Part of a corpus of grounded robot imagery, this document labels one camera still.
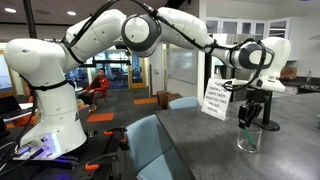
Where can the yellow framed door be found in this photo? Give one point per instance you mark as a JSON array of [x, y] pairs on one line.
[[137, 78]]

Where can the white upper cabinets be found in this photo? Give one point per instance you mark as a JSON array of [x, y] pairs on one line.
[[259, 29]]

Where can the blue chair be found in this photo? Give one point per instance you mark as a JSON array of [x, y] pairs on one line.
[[184, 102], [152, 152]]

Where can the black laptop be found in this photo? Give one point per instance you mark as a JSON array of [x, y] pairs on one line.
[[9, 108]]

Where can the orange handled clamp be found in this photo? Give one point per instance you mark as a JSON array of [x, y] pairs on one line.
[[105, 159]]

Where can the brown wooden box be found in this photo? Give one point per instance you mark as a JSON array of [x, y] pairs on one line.
[[164, 97]]

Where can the clear drinking glass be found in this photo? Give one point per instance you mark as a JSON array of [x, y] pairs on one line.
[[243, 142]]

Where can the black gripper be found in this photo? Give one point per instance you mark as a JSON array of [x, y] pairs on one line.
[[253, 106]]

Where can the green pen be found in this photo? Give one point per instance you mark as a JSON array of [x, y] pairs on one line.
[[248, 135]]

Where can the wall whiteboard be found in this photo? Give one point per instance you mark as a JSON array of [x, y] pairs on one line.
[[182, 64]]

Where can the near blue chair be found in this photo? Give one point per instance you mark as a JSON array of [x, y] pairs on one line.
[[152, 152]]

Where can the stainless steel refrigerator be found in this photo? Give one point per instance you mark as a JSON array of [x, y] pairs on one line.
[[214, 67]]

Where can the far blue chair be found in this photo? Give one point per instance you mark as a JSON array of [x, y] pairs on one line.
[[184, 102]]

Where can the white paper sign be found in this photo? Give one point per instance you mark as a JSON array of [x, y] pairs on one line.
[[216, 99]]

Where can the person in red jacket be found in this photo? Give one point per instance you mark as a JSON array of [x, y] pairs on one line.
[[97, 88]]

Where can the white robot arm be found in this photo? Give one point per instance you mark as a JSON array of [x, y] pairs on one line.
[[44, 65]]

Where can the black post stand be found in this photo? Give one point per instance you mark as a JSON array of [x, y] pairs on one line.
[[265, 122]]

